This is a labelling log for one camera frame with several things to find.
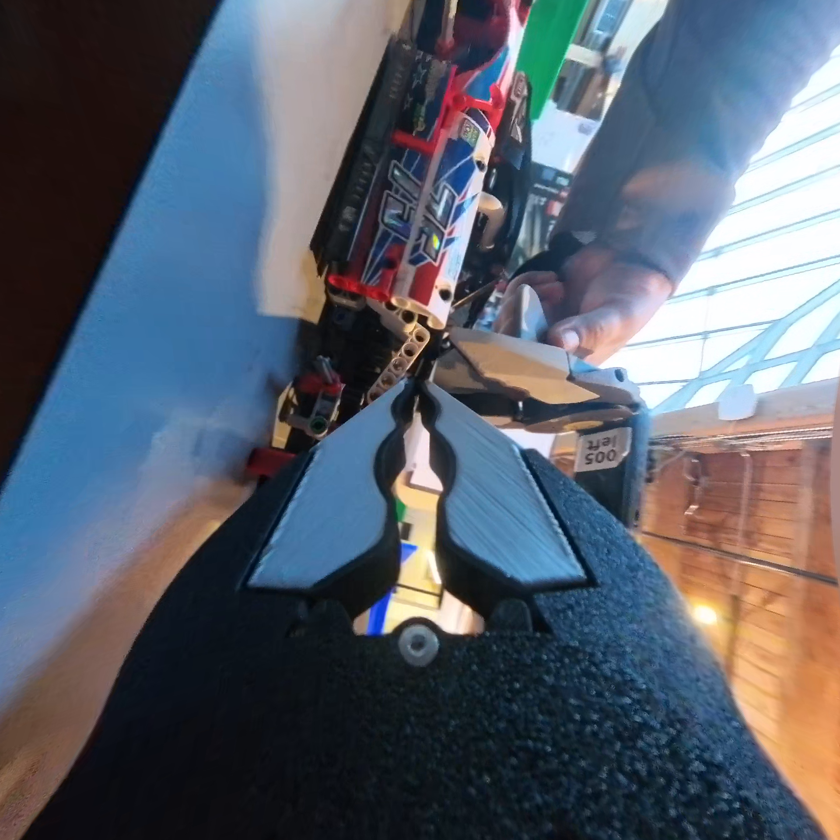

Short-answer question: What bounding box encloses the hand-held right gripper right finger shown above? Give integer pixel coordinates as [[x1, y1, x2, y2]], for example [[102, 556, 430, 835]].
[[420, 381, 588, 618]]

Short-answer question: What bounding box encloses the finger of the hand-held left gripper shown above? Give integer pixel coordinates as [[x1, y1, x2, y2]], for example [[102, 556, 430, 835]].
[[448, 327, 602, 406]]

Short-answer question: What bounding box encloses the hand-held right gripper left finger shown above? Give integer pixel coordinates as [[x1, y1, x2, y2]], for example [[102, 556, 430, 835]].
[[246, 379, 416, 621]]

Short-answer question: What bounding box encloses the red white toy race car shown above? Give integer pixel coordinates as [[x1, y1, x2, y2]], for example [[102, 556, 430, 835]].
[[246, 0, 534, 481]]

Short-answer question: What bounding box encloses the person's left forearm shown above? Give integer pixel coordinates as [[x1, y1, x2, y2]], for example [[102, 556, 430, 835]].
[[551, 0, 840, 291]]

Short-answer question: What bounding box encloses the person's left hand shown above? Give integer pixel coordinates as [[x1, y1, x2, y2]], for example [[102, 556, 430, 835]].
[[508, 246, 675, 357]]

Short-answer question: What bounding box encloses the green plastic bin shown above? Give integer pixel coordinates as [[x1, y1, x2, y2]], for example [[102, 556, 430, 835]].
[[515, 0, 592, 123]]

